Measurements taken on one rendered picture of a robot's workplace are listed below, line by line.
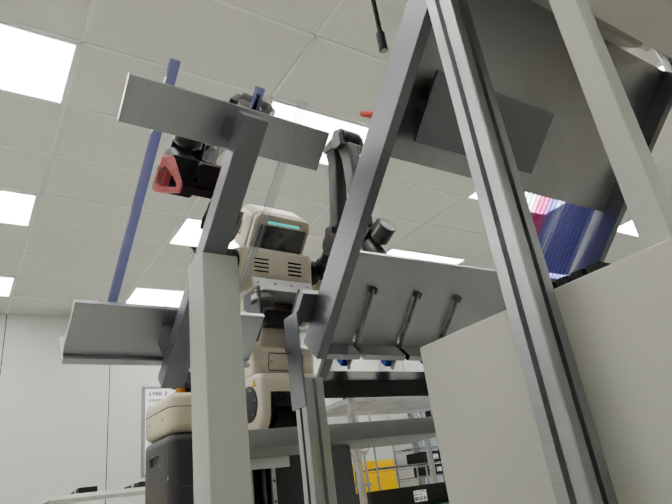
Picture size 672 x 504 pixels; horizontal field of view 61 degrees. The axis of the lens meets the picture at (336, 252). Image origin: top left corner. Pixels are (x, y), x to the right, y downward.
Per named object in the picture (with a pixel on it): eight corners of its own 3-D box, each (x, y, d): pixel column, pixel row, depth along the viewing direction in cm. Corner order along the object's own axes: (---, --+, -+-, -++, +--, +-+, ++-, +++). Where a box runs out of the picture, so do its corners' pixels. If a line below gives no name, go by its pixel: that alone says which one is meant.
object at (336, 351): (326, 359, 104) (309, 340, 110) (554, 363, 139) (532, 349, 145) (327, 353, 104) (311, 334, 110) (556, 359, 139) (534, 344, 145)
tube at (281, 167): (216, 355, 109) (214, 352, 110) (222, 356, 110) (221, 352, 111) (301, 101, 94) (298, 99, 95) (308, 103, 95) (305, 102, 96)
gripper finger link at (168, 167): (214, 176, 95) (198, 160, 103) (173, 166, 91) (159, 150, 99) (202, 213, 97) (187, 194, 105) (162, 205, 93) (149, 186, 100)
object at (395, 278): (321, 346, 106) (314, 338, 109) (548, 353, 141) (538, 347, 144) (351, 253, 101) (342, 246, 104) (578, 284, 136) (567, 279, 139)
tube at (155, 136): (95, 352, 97) (94, 347, 98) (104, 352, 98) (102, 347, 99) (171, 58, 82) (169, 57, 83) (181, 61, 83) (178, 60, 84)
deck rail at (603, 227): (554, 363, 139) (535, 350, 144) (559, 363, 140) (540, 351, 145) (680, 72, 121) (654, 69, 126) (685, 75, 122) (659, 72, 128)
